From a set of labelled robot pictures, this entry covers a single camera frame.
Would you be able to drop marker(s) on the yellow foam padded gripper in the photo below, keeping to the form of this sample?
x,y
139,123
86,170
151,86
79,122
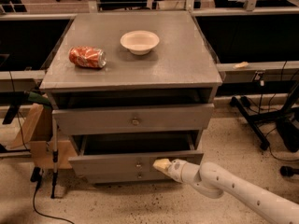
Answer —
x,y
177,169

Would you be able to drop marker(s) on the grey drawer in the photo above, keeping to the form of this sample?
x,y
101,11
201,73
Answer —
x,y
100,154
133,119
126,177

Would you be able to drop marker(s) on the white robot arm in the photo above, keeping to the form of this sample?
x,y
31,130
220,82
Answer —
x,y
212,180

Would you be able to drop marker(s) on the grey bottom drawer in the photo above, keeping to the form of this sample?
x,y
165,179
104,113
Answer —
x,y
126,177

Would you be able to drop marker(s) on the grey wooden drawer cabinet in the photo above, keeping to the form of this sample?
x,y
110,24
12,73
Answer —
x,y
178,71

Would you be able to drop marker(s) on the grey top drawer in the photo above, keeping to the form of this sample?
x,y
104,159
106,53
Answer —
x,y
133,119

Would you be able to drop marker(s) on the silver black tripod leg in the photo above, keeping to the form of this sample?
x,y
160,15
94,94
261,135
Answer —
x,y
54,156

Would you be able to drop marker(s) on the white paper bowl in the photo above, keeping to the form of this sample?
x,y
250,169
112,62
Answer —
x,y
140,42

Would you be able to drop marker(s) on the small foam scrap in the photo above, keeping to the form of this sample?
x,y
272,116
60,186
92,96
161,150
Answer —
x,y
241,65

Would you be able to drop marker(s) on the cardboard box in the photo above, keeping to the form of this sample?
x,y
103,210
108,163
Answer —
x,y
36,133

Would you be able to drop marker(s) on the black stand base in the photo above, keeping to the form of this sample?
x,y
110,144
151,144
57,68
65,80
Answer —
x,y
286,119

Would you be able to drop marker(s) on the green black handled tool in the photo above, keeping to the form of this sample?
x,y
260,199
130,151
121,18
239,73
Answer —
x,y
14,100

